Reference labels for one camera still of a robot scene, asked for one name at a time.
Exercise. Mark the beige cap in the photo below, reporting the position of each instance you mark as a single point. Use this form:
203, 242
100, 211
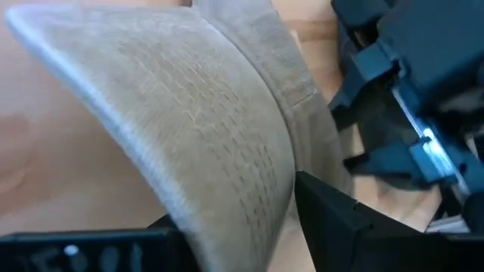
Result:
189, 113

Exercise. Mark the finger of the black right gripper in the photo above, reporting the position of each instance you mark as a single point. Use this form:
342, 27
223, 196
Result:
397, 162
363, 60

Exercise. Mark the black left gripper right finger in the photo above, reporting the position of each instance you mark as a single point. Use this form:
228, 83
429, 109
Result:
340, 234

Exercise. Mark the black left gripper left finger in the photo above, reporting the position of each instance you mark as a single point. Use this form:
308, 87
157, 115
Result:
166, 242

